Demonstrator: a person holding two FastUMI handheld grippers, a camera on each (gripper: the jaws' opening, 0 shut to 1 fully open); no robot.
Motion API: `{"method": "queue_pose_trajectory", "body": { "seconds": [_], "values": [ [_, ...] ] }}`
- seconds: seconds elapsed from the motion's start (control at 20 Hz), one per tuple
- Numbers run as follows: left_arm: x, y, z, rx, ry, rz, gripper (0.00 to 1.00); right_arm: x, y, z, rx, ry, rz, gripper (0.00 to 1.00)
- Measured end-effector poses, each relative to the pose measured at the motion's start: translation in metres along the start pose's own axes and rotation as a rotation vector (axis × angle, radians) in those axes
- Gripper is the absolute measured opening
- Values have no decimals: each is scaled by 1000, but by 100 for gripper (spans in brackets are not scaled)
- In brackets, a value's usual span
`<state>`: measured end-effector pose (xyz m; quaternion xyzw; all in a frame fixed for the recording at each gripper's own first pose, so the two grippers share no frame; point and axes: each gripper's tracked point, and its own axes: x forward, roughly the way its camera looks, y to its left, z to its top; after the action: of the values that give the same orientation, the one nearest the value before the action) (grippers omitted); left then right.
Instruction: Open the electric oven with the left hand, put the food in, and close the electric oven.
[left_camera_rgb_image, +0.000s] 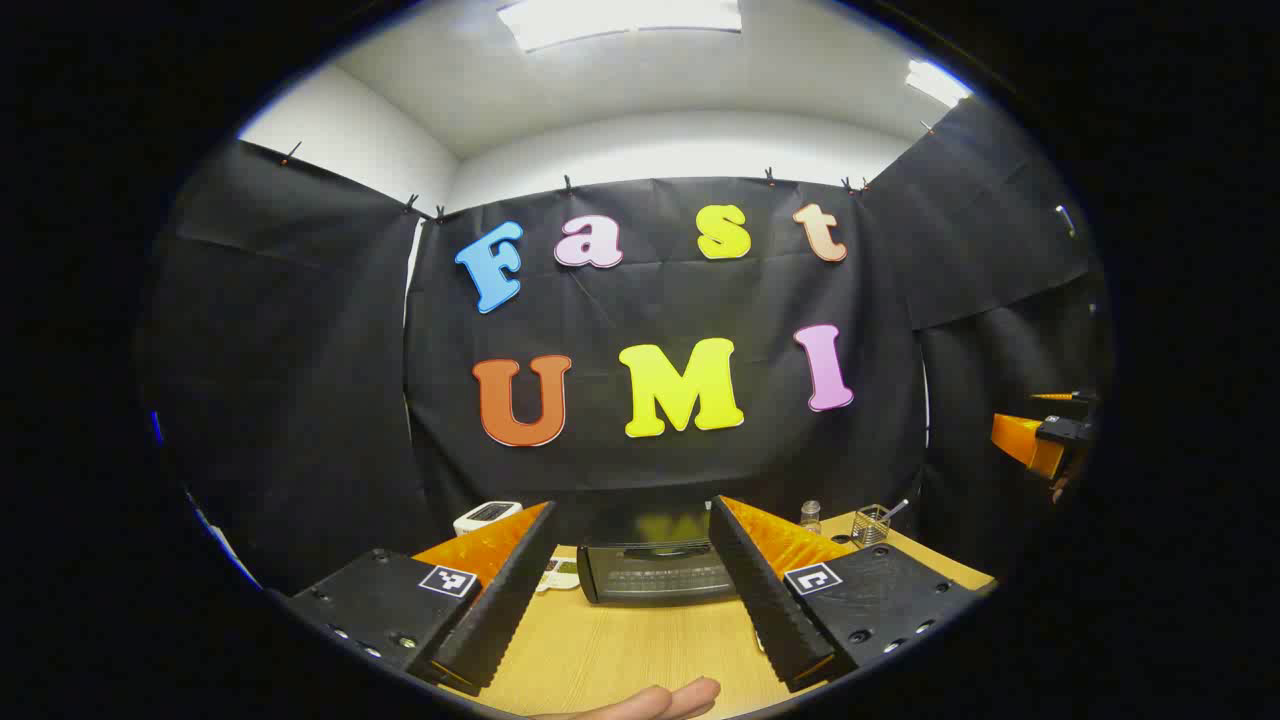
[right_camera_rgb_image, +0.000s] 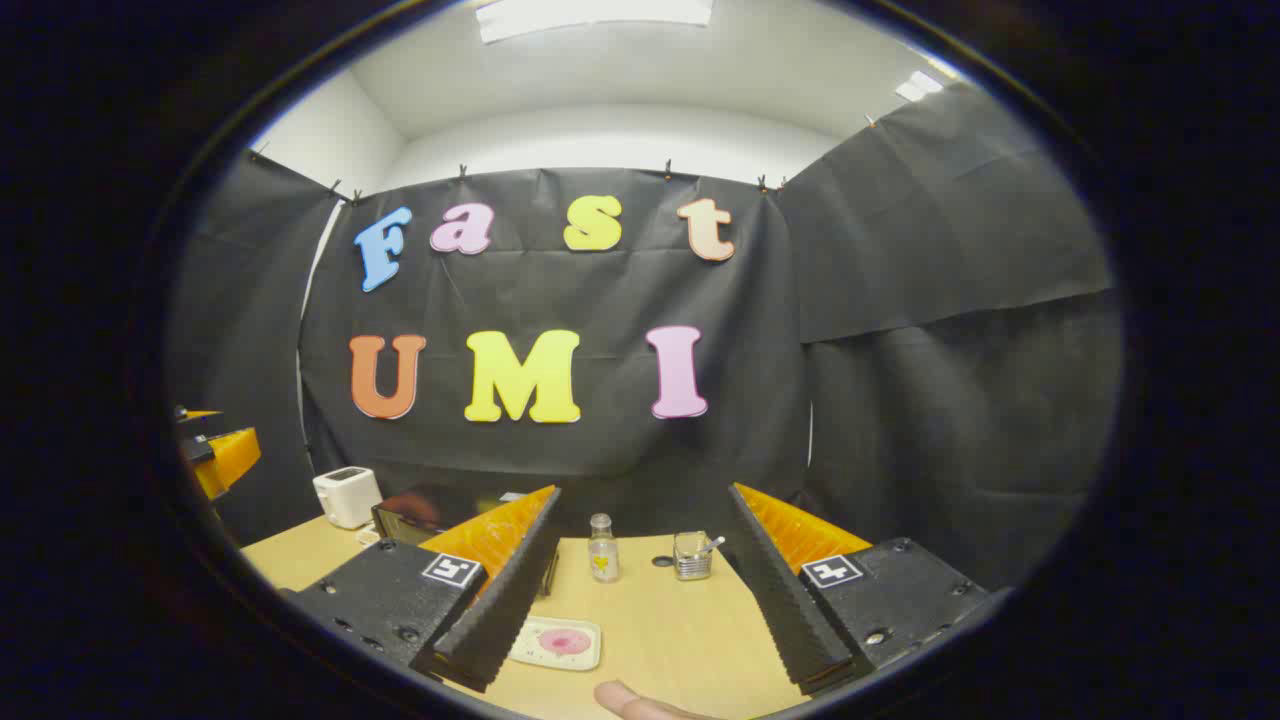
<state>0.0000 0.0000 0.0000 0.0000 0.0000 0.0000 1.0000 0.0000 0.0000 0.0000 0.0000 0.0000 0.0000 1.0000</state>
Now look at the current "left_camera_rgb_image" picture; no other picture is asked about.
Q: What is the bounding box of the black backdrop cloth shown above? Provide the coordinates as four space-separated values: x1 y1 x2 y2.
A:
135 95 1116 601

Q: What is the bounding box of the small ceiling light panel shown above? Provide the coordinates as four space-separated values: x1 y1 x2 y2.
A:
906 60 973 109

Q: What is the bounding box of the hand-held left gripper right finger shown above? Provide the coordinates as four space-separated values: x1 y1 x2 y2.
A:
708 495 981 693

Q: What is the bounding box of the large ceiling light panel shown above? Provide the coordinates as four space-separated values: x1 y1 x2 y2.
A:
497 0 743 53

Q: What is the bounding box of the white toaster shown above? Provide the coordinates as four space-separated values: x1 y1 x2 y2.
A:
453 501 524 538

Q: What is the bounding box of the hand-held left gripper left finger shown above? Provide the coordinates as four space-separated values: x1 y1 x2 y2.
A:
285 500 561 698

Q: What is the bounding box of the black electric oven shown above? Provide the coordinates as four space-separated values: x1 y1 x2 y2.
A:
577 540 741 606

